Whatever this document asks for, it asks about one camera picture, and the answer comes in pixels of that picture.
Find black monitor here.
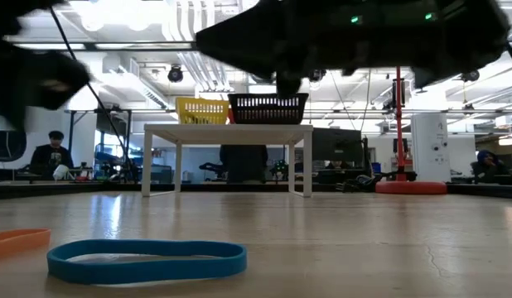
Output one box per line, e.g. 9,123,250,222
312,127,364,170
0,130,27,162

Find blue rubber band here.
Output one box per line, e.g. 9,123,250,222
46,238,249,286

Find black plastic basket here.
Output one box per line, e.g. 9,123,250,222
227,92,310,125

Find thin black diagonal cable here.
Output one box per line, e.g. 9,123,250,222
48,6,133,177

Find person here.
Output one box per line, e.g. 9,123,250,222
220,144,268,184
30,130,75,175
471,149,510,179

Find white cylinder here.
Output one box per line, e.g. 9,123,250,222
410,113,452,183

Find red desk lamp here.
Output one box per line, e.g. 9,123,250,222
374,65,447,195

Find orange rubber band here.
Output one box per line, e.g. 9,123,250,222
0,228,52,258

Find yellow plastic basket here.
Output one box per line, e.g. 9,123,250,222
175,97,231,125

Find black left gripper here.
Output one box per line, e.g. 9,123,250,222
0,0,91,129

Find white perforated shelf riser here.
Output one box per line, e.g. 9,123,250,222
141,123,314,199

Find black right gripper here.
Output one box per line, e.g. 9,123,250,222
196,0,413,100

